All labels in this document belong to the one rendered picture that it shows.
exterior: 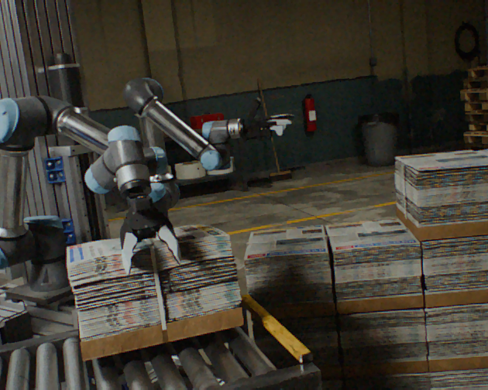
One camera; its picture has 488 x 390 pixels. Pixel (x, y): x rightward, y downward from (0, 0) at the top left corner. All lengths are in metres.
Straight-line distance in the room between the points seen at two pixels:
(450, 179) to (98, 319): 1.18
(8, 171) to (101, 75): 6.68
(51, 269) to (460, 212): 1.32
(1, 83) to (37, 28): 0.24
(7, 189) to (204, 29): 7.09
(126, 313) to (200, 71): 7.42
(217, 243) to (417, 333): 0.95
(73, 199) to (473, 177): 1.35
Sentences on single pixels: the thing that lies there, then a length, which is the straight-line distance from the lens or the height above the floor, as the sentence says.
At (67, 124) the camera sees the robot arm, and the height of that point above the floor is 1.34.
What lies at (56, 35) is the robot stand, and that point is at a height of 1.64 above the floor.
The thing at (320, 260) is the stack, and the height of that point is 0.80.
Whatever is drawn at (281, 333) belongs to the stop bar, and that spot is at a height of 0.82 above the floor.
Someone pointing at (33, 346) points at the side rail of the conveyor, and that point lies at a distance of 1.68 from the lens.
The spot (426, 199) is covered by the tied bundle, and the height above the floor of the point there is 0.97.
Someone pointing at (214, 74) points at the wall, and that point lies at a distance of 8.74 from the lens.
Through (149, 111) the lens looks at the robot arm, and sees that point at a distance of 2.30.
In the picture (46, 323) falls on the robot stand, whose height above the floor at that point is 0.71.
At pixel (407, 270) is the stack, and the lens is 2.07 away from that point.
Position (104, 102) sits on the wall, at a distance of 8.45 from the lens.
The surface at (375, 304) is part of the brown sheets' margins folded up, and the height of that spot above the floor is 0.63.
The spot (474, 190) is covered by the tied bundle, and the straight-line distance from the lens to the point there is 2.05.
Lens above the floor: 1.39
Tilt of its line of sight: 10 degrees down
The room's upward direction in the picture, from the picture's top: 6 degrees counter-clockwise
